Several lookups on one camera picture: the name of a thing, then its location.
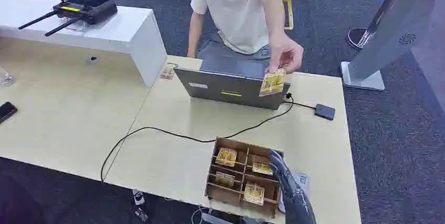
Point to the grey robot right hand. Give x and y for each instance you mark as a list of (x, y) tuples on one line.
[(293, 194)]

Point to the person's left hand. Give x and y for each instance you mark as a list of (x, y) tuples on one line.
[(288, 54)]

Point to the yellow printed card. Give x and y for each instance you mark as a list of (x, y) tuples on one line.
[(253, 194), (226, 157), (225, 179), (272, 83), (261, 169)]

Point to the white printed paper sheet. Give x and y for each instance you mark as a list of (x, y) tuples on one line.
[(302, 180)]

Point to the yellow bordered floor plate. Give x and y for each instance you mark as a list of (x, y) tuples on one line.
[(288, 14)]

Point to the person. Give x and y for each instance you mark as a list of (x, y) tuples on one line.
[(236, 14)]

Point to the round black stand base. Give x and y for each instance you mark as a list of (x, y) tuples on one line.
[(353, 36)]

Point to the black external drive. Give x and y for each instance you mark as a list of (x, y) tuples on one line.
[(325, 112)]

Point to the grey laptop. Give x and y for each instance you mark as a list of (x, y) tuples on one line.
[(226, 90)]

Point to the wooden compartment box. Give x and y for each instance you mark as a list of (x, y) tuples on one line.
[(227, 144)]

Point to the grey kiosk stand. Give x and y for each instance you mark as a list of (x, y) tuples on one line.
[(393, 24)]

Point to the small stack of cards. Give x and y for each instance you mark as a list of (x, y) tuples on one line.
[(168, 72)]

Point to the white power adapter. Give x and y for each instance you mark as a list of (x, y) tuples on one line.
[(138, 197)]

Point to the white raised desk shelf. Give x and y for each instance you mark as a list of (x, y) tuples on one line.
[(121, 31)]

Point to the grey round desk grommet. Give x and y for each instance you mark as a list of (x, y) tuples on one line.
[(92, 60)]

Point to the black remote controller with antennas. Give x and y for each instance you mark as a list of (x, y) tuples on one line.
[(87, 8)]

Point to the clear controller stand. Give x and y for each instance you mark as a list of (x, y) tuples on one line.
[(77, 27)]

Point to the clear glass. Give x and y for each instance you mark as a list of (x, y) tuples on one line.
[(5, 79)]

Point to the black phone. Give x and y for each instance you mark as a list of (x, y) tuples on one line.
[(6, 110)]

